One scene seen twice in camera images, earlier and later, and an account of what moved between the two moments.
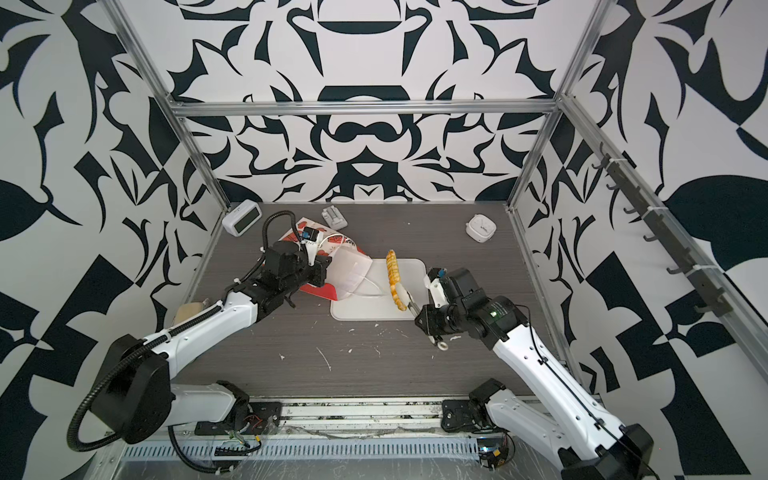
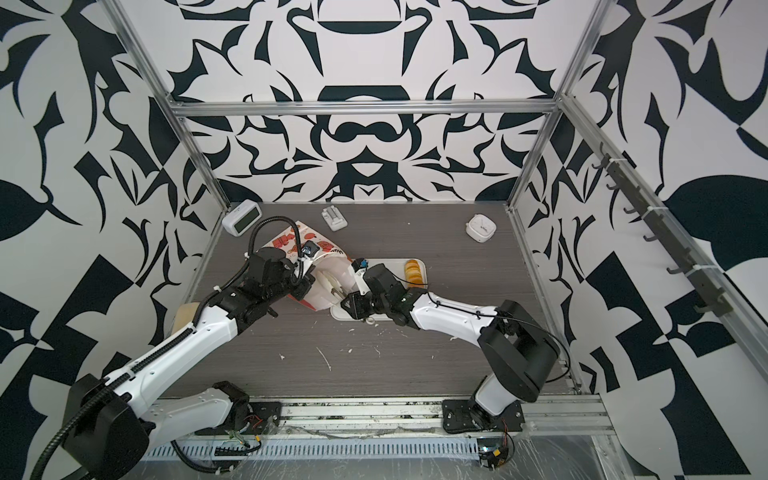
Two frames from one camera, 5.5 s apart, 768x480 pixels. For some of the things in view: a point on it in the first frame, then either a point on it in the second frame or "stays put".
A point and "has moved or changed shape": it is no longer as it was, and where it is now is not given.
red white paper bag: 348,266 has moved or changed shape
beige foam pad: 186,310 stays put
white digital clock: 241,219 stays put
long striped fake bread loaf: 393,269 has moved or changed shape
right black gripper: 429,319 -> 361,303
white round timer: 480,228 stays put
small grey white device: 334,218 stays put
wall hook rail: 714,298 stays put
